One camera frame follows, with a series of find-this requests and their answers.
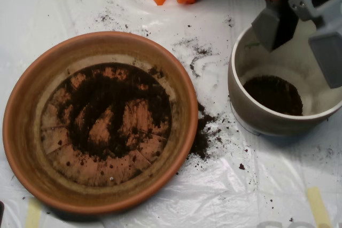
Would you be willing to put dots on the white ceramic pot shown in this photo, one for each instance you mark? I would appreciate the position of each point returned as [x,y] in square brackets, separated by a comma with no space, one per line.
[248,113]

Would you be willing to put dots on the spilled dark soil pile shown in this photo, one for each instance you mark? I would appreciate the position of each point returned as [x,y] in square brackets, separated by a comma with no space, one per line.
[203,137]

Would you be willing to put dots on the small dark maroon fragment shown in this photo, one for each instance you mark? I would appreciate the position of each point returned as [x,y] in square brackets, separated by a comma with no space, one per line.
[242,166]

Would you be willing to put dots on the terracotta plant saucer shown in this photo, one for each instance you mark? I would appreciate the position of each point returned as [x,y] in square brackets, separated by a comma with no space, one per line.
[26,132]

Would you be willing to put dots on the green label sticker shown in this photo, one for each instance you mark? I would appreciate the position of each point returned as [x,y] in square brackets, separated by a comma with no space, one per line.
[251,44]

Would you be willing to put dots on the beige masking tape strip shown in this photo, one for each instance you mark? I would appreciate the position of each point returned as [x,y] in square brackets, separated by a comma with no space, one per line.
[318,206]
[33,214]

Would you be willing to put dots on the white plastic cover sheet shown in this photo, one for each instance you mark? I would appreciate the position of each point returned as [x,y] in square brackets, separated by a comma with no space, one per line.
[240,198]

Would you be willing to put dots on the dark object at edge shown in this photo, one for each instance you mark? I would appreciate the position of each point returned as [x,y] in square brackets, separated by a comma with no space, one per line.
[1,212]

